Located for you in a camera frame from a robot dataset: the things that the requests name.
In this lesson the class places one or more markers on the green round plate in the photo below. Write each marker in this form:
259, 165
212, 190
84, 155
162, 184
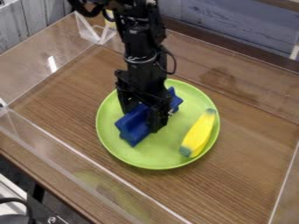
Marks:
156, 153

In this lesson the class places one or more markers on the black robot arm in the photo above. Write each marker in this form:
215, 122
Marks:
142, 31

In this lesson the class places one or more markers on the clear acrylic enclosure wall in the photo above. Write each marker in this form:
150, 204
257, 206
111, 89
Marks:
55, 78

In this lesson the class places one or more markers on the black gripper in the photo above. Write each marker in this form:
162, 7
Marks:
140, 85

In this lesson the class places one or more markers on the yellow toy banana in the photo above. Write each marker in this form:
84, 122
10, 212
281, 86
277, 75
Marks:
198, 135

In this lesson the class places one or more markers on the blue plastic block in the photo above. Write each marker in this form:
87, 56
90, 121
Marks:
132, 123

